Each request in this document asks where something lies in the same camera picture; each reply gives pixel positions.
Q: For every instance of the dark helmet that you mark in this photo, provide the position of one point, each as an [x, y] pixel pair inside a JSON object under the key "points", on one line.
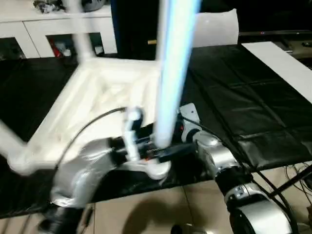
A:
{"points": [[95, 3]]}

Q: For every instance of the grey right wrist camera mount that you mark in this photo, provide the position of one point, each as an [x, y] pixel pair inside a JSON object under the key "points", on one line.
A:
{"points": [[191, 117]]}

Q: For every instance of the white flat board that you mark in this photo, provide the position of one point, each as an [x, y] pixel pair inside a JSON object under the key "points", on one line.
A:
{"points": [[280, 65]]}

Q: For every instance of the white plastic table top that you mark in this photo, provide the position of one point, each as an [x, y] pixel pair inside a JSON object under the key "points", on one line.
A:
{"points": [[97, 97]]}

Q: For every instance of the white plastic seat panel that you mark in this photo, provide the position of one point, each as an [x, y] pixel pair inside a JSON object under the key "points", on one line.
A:
{"points": [[217, 29]]}

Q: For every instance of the black rod with red mark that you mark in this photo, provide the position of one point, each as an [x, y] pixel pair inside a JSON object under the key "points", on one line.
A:
{"points": [[275, 32]]}

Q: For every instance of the white cabinet with glass doors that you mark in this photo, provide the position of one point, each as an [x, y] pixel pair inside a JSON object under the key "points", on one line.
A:
{"points": [[48, 29]]}

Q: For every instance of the black cabinet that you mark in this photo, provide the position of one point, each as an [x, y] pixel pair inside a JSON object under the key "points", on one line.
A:
{"points": [[136, 24]]}

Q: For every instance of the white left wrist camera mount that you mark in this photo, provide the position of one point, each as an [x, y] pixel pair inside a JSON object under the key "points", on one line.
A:
{"points": [[132, 131]]}

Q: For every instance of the small gold label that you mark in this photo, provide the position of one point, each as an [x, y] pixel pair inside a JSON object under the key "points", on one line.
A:
{"points": [[151, 42]]}

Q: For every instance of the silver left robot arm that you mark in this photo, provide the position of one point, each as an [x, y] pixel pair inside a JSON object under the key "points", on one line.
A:
{"points": [[83, 170]]}

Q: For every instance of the black metal stand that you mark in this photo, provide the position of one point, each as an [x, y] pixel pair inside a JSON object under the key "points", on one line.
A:
{"points": [[292, 181]]}

